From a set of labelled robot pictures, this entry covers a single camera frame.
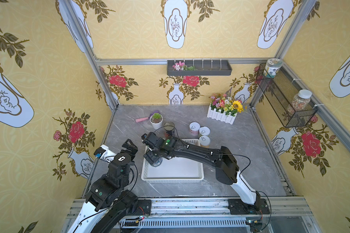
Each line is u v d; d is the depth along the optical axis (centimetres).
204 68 92
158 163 86
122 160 49
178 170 87
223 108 99
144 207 73
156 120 102
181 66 88
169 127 104
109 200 45
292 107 68
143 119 112
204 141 94
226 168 50
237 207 74
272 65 84
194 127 100
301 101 65
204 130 98
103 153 56
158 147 63
